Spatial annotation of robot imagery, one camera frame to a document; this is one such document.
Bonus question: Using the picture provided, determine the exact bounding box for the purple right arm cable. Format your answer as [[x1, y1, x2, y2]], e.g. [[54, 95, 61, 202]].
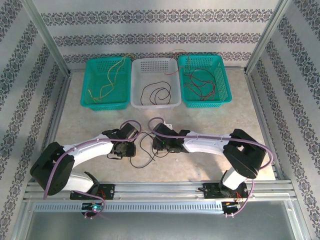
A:
[[147, 116, 275, 218]]

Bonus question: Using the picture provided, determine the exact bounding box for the grey metal sheet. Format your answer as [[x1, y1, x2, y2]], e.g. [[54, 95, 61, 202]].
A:
[[14, 199, 308, 240]]

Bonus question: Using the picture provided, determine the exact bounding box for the aluminium frame post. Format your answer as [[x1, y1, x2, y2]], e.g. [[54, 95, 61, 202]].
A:
[[23, 0, 73, 76], [244, 0, 295, 75]]

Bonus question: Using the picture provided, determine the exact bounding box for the grey slotted cable duct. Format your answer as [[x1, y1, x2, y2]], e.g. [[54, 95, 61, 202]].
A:
[[33, 201, 225, 213]]

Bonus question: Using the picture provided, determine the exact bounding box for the thin black cable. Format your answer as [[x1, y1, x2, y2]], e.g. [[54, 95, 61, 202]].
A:
[[139, 81, 173, 106], [149, 87, 171, 105], [129, 133, 171, 169]]

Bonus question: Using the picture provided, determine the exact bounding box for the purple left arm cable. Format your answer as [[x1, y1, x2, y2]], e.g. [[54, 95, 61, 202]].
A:
[[42, 119, 144, 221]]

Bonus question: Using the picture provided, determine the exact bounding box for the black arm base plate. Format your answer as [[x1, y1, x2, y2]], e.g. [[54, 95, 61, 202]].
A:
[[198, 181, 249, 201], [69, 183, 116, 201]]

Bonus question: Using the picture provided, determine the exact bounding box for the aluminium side rail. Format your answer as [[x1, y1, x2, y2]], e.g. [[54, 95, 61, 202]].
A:
[[243, 67, 286, 181], [37, 72, 73, 181]]

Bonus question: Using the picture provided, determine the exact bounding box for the teal plastic perforated basket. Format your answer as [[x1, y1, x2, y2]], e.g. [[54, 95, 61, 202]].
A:
[[177, 54, 234, 109], [79, 56, 133, 112]]

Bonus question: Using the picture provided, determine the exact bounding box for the white plastic perforated basket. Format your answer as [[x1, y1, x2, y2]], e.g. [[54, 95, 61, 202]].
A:
[[129, 57, 182, 112]]

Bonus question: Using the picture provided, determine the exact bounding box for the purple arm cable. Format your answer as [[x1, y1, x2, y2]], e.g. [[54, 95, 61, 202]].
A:
[[42, 119, 144, 221], [147, 116, 275, 218]]

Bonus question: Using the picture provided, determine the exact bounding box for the green-lit controller board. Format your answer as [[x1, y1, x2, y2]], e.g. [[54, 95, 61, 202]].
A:
[[222, 201, 243, 210], [81, 202, 105, 211]]

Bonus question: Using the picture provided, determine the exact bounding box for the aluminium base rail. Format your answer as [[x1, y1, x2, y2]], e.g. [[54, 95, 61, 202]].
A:
[[23, 180, 296, 202]]

